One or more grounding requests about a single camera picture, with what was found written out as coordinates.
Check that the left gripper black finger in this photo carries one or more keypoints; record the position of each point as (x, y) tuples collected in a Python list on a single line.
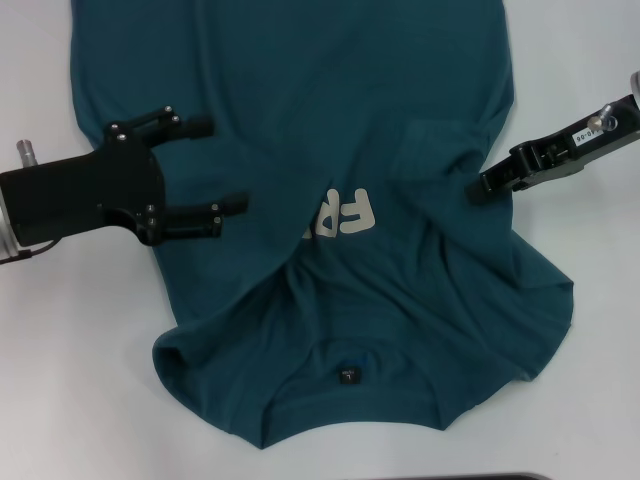
[(195, 126), (197, 220)]

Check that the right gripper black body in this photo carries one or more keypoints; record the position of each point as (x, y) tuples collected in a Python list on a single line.
[(555, 155)]

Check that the teal blue printed t-shirt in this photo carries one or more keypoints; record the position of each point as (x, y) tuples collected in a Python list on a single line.
[(300, 100)]

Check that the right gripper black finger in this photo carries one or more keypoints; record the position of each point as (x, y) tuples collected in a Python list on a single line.
[(492, 182)]

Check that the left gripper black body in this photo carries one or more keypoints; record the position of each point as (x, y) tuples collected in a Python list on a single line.
[(85, 195)]

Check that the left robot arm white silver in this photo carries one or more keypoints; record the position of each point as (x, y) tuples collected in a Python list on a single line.
[(6, 240)]

